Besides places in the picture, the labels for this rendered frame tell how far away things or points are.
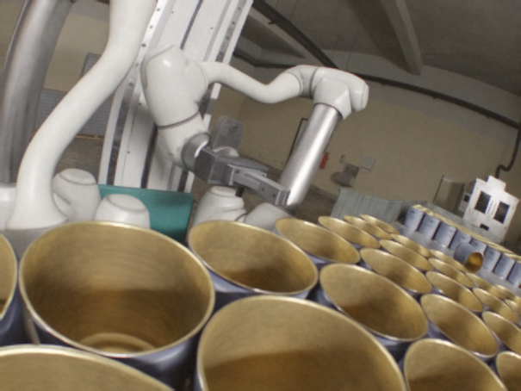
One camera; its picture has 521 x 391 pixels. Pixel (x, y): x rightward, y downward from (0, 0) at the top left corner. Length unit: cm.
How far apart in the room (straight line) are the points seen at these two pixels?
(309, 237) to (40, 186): 33
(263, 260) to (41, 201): 30
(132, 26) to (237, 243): 42
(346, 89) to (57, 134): 78
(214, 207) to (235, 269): 61
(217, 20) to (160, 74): 50
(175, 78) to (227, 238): 39
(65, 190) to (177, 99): 35
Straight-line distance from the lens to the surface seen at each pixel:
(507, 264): 103
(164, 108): 51
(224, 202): 77
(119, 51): 46
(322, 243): 22
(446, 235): 96
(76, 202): 65
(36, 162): 37
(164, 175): 91
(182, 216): 91
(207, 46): 92
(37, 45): 51
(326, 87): 85
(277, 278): 16
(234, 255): 16
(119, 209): 38
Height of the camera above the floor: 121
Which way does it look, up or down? 14 degrees down
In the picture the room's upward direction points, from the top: 19 degrees clockwise
